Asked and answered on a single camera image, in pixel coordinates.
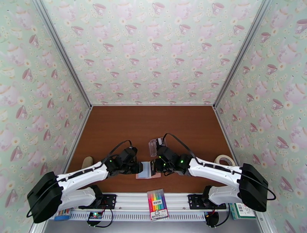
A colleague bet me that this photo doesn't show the pink card holder wallet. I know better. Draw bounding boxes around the pink card holder wallet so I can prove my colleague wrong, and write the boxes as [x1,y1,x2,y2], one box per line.
[135,161,162,180]

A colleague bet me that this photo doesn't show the clear acrylic card box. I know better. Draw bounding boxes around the clear acrylic card box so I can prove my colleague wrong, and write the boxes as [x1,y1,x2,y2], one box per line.
[149,138,167,158]

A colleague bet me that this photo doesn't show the beige glasses case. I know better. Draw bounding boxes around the beige glasses case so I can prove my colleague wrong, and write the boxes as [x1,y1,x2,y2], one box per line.
[81,156,94,169]

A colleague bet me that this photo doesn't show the pack of coloured highlighters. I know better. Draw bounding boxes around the pack of coloured highlighters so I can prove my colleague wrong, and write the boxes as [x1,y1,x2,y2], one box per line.
[147,189,169,222]

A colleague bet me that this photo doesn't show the white masking tape roll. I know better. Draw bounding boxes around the white masking tape roll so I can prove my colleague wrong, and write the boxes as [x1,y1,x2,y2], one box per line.
[214,154,237,168]

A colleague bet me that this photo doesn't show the clear case of coloured pencils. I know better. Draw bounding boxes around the clear case of coloured pencils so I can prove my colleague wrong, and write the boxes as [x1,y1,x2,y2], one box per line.
[54,208,73,222]

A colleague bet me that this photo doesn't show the green white cardboard box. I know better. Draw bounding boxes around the green white cardboard box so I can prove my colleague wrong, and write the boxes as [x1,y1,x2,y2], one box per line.
[229,203,257,220]

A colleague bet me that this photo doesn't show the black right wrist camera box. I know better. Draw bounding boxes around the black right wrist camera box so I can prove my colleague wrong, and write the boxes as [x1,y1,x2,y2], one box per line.
[156,145,174,161]

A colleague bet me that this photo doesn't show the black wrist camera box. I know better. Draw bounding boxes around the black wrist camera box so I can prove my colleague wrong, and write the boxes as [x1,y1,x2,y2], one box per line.
[120,146,139,163]
[156,145,174,161]

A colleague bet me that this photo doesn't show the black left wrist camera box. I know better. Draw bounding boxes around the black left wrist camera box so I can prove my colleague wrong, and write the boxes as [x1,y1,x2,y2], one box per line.
[120,146,139,163]

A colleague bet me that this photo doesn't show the black left wrist camera cable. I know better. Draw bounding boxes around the black left wrist camera cable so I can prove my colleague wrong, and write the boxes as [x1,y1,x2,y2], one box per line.
[26,140,133,217]

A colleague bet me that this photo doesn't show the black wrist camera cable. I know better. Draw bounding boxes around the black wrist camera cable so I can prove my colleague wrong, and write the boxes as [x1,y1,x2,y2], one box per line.
[26,140,133,217]
[162,133,277,201]

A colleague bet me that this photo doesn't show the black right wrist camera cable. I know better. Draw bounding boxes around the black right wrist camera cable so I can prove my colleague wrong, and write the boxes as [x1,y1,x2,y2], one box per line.
[162,133,277,201]

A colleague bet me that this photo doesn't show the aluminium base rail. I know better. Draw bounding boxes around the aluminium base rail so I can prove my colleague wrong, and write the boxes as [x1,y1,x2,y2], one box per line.
[39,191,267,222]

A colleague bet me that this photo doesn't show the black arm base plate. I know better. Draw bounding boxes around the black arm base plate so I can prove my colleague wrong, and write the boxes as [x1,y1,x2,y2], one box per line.
[188,194,227,210]
[78,194,117,209]

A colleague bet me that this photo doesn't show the white perforated cable tray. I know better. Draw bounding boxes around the white perforated cable tray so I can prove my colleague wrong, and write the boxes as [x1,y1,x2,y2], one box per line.
[46,210,207,222]

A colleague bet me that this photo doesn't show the black base cable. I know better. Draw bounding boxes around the black base cable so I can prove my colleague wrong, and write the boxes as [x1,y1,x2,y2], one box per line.
[94,208,114,228]
[215,203,234,227]

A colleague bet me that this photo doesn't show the aluminium frame profile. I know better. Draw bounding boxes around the aluminium frame profile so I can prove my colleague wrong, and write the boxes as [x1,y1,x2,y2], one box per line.
[213,0,274,108]
[28,106,94,233]
[92,103,215,107]
[32,0,93,108]
[213,106,274,233]

